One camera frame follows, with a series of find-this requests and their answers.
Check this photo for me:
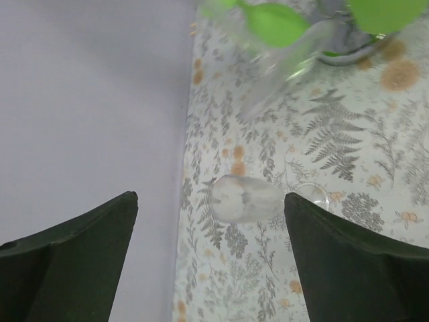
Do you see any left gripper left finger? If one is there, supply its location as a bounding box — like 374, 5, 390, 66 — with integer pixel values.
1, 191, 138, 321

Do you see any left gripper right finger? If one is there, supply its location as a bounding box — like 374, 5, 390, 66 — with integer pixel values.
284, 193, 428, 321

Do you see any clear wine glass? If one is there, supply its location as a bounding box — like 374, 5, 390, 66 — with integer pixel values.
209, 174, 330, 226
239, 19, 335, 123

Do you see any clear wine glass front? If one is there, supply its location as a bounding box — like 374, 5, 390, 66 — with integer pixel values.
239, 19, 335, 123

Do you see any chrome wine glass rack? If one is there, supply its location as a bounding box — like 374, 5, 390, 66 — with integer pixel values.
308, 0, 397, 66

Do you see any green wine glass front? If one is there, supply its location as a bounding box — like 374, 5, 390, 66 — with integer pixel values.
347, 0, 428, 34

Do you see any green wine glass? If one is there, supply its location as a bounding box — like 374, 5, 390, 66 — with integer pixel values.
200, 1, 310, 48
347, 0, 428, 34

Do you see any green wine glass rear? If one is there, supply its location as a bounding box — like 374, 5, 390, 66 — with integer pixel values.
200, 1, 310, 48

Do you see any floral table mat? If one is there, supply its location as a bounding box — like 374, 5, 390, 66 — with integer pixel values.
172, 13, 428, 321

